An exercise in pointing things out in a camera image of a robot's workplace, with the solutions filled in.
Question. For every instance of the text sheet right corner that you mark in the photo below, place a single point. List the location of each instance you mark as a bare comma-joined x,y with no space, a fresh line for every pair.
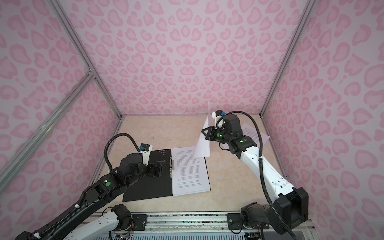
251,132

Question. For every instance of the aluminium frame strut left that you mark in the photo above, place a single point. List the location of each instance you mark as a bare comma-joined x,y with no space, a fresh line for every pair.
18,161

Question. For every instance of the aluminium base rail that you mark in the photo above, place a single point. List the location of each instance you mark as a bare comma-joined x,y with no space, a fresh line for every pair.
173,226

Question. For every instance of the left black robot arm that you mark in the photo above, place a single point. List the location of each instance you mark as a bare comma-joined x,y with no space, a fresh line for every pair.
131,170

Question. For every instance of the large text sheet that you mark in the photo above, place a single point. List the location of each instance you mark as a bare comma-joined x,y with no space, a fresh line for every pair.
202,149

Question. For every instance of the aluminium frame post left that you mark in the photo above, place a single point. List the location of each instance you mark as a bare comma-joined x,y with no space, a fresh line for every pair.
64,20

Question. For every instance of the aluminium frame post right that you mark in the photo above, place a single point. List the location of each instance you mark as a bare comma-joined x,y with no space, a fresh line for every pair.
309,8

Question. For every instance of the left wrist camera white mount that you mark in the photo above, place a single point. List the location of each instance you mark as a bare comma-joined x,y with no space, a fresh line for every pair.
145,150

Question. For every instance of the aluminium frame post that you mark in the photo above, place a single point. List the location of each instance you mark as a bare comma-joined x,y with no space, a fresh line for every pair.
64,20
309,8

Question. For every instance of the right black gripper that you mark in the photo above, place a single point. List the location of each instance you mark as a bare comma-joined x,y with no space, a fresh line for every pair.
211,136

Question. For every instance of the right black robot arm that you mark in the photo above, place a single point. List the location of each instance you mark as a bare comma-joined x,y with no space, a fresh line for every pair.
287,207

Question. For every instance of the red and black folder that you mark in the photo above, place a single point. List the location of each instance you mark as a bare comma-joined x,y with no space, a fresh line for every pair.
156,187

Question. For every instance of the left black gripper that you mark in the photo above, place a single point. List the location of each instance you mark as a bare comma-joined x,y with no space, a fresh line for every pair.
159,167

